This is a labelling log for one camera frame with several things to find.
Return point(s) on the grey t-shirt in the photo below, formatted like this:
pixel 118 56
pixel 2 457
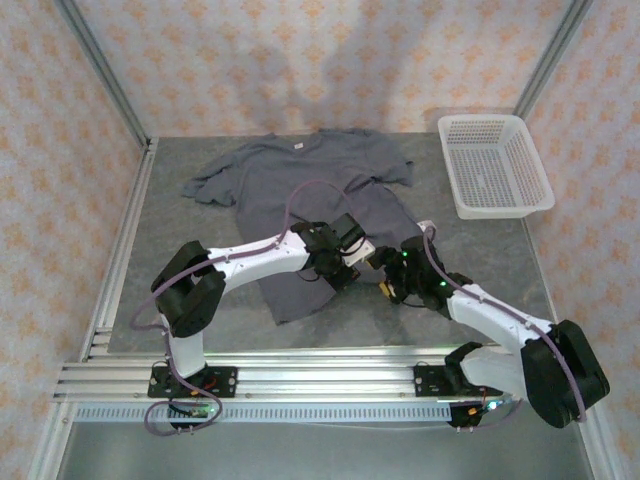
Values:
pixel 280 165

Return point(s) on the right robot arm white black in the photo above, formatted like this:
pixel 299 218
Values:
pixel 500 320

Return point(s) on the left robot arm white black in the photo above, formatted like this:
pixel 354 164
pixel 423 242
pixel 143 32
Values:
pixel 260 257

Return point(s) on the white perforated plastic basket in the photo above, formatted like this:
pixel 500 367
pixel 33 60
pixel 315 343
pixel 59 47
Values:
pixel 480 175

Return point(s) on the small circuit board with LED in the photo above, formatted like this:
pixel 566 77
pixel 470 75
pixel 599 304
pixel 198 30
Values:
pixel 462 420
pixel 195 411

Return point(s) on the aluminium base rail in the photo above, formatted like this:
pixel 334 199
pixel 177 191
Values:
pixel 325 375

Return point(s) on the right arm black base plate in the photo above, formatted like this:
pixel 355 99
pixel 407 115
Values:
pixel 427 380

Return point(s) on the aluminium table side rail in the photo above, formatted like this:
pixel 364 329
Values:
pixel 537 260
pixel 122 250

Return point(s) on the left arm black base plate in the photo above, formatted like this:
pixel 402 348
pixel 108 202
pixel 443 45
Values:
pixel 225 382

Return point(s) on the aluminium lower frame bar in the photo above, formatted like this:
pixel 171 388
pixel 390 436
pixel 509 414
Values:
pixel 600 455
pixel 50 445

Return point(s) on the aluminium frame post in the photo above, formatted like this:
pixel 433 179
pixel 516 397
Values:
pixel 102 65
pixel 550 60

